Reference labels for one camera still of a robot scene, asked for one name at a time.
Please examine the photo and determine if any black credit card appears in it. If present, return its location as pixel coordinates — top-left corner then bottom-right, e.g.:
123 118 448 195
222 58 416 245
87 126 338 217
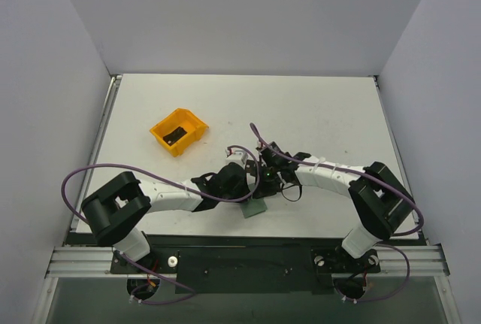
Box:
162 126 187 147

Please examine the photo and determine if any yellow plastic bin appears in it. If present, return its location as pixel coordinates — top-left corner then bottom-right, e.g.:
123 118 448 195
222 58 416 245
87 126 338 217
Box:
150 108 209 157

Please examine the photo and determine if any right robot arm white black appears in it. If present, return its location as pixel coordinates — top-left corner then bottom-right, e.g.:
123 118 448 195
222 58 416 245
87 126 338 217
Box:
246 142 413 271

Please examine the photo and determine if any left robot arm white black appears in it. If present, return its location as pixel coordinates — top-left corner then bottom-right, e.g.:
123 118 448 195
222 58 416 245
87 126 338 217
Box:
81 162 250 273

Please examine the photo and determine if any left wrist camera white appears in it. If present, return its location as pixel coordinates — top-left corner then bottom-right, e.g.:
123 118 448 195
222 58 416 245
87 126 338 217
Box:
225 149 248 166

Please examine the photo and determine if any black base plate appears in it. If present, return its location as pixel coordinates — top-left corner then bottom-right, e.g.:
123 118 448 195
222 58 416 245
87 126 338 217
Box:
104 233 383 297

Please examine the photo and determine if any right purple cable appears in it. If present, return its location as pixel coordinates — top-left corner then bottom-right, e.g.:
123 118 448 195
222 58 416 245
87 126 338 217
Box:
250 123 425 305

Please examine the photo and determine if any purple cable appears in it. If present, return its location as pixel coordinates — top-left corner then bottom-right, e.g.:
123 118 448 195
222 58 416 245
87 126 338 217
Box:
61 144 262 305
250 123 425 305

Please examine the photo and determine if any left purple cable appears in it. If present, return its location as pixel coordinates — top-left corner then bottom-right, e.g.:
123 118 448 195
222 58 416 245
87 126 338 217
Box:
61 144 262 305

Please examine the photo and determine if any aluminium rail frame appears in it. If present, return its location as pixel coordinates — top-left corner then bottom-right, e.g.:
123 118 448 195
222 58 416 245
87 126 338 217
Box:
33 74 449 323

